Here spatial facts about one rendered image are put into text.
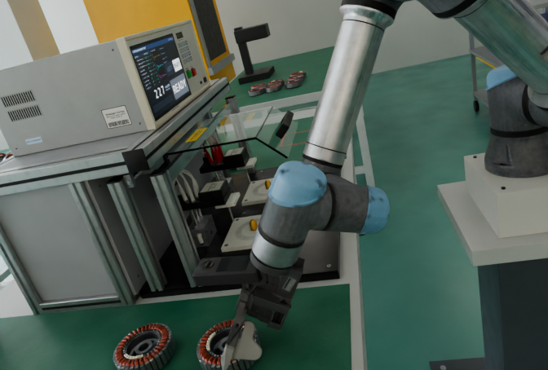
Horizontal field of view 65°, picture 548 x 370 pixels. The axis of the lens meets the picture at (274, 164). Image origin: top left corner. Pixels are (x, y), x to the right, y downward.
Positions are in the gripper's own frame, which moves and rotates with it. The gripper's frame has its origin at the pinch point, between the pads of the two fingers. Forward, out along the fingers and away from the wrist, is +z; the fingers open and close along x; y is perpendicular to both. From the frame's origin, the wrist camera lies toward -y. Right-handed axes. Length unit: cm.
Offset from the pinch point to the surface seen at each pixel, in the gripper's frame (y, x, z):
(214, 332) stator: -3.3, 1.8, 2.5
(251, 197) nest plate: -8, 58, 6
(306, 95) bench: -4, 196, 8
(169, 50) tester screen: -39, 51, -32
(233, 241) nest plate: -7.2, 33.6, 5.4
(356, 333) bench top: 20.8, 3.7, -6.8
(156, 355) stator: -11.8, -2.5, 7.9
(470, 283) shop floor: 91, 106, 39
